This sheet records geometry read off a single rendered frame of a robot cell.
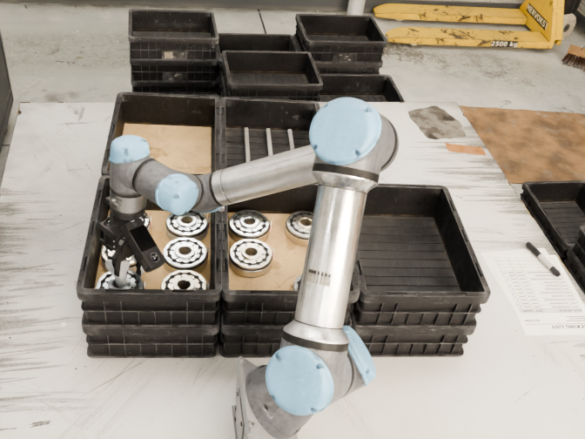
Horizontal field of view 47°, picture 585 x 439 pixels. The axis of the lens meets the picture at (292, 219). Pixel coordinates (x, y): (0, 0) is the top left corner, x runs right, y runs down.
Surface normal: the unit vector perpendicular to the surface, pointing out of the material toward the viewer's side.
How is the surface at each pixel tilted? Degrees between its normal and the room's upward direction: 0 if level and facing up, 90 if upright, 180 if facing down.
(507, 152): 0
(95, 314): 90
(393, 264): 0
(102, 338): 90
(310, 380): 60
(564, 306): 0
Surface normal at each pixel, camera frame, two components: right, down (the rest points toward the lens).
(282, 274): 0.11, -0.75
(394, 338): 0.09, 0.66
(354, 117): -0.37, -0.19
